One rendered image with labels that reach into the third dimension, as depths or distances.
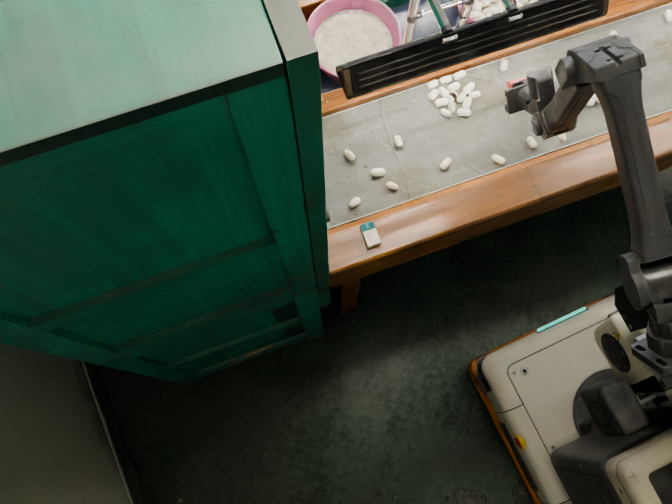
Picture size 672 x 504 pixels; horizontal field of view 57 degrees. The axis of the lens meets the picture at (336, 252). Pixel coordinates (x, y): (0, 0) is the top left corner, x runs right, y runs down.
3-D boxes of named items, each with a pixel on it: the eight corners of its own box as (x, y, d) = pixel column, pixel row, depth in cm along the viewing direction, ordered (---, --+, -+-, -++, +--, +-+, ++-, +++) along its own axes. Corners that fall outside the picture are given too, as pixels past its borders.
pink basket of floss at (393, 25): (414, 37, 180) (418, 17, 170) (372, 111, 173) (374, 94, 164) (333, 1, 183) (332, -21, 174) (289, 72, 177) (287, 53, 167)
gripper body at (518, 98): (503, 88, 151) (518, 99, 145) (541, 75, 152) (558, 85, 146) (505, 112, 155) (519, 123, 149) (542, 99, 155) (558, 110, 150)
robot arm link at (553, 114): (570, 81, 100) (638, 59, 99) (559, 49, 101) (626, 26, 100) (534, 145, 143) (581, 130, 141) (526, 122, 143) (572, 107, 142)
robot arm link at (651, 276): (659, 331, 102) (692, 322, 101) (651, 280, 98) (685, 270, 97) (635, 304, 111) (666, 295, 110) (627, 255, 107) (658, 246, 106)
